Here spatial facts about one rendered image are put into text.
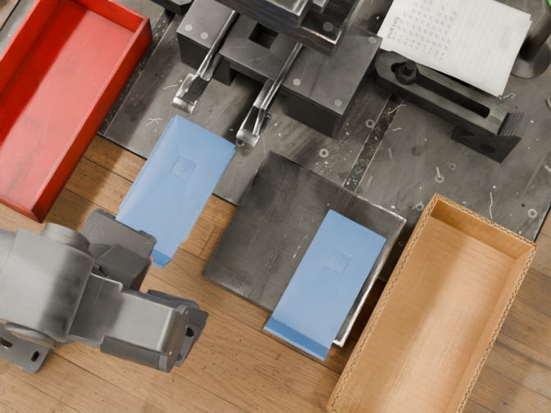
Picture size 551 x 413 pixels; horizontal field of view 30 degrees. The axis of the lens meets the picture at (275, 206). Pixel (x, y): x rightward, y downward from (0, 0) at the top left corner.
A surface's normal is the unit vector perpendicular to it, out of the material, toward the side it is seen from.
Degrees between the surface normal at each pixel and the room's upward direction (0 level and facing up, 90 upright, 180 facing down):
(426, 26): 1
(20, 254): 18
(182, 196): 1
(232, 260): 0
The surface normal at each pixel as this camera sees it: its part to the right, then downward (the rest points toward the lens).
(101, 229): -0.18, 0.23
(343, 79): 0.04, -0.25
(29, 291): 0.34, -0.15
